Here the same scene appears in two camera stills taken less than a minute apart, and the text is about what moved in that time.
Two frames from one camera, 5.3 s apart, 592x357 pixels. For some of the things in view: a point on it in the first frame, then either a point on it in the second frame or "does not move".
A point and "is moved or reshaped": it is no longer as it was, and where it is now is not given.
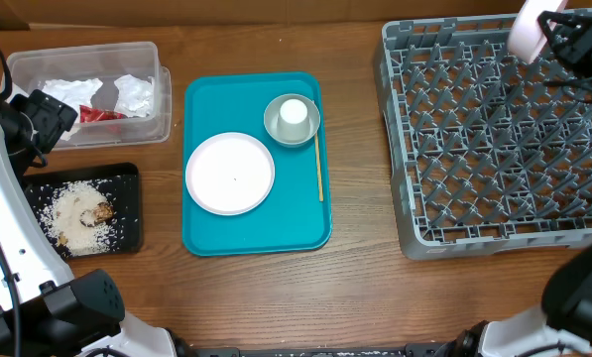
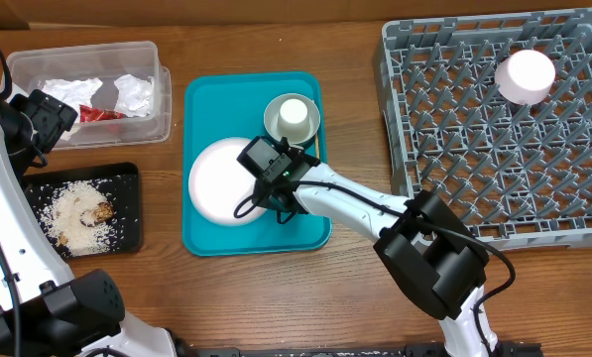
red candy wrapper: x=89 y=114 does not move
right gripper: x=584 y=47 to x=267 y=191
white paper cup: x=294 y=123 does not move
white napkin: x=135 y=97 does not move
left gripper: x=50 y=114 does not move
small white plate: x=526 y=36 to x=525 y=76
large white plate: x=230 y=173 is moved or reshaped
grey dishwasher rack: x=488 y=154 does not move
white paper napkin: x=74 y=93 does not move
